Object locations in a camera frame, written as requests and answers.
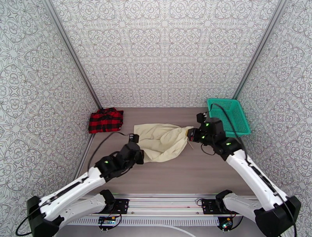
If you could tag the red black plaid garment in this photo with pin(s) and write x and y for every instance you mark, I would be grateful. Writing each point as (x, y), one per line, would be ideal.
(106, 120)

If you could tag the cream fabric garment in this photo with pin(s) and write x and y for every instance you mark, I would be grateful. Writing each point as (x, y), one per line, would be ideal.
(160, 141)

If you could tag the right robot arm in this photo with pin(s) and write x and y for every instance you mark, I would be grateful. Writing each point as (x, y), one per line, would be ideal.
(256, 175)

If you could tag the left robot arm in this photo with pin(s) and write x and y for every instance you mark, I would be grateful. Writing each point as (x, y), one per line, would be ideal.
(73, 187)

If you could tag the teal plastic mesh basket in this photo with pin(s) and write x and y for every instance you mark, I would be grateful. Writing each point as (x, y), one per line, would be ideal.
(231, 114)

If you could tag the small rectangular circuit board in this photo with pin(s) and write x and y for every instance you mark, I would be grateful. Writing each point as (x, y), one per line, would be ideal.
(106, 220)

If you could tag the small round circuit board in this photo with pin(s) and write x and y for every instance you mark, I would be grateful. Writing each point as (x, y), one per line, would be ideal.
(225, 224)

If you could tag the aluminium table side rail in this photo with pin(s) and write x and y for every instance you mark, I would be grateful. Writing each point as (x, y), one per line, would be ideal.
(84, 156)

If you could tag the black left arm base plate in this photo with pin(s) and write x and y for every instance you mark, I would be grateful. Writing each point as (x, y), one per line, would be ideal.
(121, 205)

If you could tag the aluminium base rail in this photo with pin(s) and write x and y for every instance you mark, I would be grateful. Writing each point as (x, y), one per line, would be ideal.
(165, 203)

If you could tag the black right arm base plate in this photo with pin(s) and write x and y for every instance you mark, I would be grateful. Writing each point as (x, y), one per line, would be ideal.
(209, 207)

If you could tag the aluminium frame post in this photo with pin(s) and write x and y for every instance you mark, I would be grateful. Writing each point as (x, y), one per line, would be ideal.
(73, 53)
(258, 48)

